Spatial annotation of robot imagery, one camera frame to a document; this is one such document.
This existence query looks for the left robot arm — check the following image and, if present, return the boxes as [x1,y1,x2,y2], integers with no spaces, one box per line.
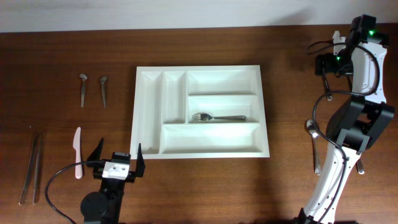
[80,139,146,224]

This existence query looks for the steel tongs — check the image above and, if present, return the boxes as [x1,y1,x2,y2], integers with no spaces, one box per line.
[18,134,42,205]

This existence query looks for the pink plastic knife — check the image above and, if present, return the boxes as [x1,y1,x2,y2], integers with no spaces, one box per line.
[73,127,83,179]

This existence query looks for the white plastic cutlery tray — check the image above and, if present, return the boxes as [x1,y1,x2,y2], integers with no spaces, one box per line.
[130,65,270,159]

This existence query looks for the steel fork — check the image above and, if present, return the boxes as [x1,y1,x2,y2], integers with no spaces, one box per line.
[322,74,333,101]
[191,113,247,121]

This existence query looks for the small steel spoon right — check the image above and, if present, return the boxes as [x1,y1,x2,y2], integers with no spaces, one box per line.
[99,76,108,108]

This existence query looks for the small steel spoon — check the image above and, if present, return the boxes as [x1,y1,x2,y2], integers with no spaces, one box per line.
[99,76,108,108]
[79,73,88,108]

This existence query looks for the small steel spoon left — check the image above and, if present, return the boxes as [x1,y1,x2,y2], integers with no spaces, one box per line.
[79,73,88,108]

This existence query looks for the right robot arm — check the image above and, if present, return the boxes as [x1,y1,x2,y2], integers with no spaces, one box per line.
[293,14,395,223]

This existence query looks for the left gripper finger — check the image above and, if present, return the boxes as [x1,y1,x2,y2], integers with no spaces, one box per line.
[135,143,146,177]
[87,138,104,161]

